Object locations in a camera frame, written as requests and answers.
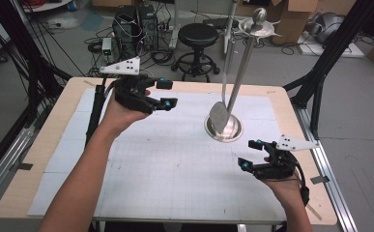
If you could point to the open cardboard box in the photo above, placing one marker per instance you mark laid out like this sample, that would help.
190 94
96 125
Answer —
292 22

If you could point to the grey tape piece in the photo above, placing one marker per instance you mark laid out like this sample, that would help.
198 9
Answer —
320 179
24 166

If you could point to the black metal frame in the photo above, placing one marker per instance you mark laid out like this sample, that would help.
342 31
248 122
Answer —
30 64
323 64

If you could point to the metal utensil stand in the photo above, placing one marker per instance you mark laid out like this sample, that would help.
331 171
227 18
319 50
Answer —
241 71

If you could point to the aluminium rail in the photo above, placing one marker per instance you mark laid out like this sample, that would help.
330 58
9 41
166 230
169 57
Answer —
4 161
332 187

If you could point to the white grid mat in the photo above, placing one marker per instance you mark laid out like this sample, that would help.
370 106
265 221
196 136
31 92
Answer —
175 167

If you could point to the black computer tower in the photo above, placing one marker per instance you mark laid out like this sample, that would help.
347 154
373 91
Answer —
125 35
149 25

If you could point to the small white electronic box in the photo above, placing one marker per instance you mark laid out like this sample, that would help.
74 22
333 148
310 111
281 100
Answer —
107 45

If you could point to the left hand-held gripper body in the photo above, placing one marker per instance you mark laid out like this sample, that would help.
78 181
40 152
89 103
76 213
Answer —
131 92

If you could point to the white stand post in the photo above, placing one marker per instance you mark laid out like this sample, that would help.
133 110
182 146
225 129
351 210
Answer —
228 19
175 22

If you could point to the grey round machine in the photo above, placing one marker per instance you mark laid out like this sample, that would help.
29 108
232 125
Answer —
328 25

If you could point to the person's left hand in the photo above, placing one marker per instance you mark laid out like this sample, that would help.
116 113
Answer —
123 114

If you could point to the black round stool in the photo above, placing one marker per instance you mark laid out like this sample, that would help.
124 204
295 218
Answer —
197 37

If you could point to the white flat platform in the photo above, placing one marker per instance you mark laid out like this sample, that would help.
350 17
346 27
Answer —
332 50

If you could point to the person's right hand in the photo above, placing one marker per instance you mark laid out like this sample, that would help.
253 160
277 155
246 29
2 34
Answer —
284 188

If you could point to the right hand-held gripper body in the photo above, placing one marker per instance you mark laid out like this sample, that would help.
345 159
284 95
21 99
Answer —
278 162

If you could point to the metal spatula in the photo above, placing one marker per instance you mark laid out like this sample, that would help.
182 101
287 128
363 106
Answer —
219 117

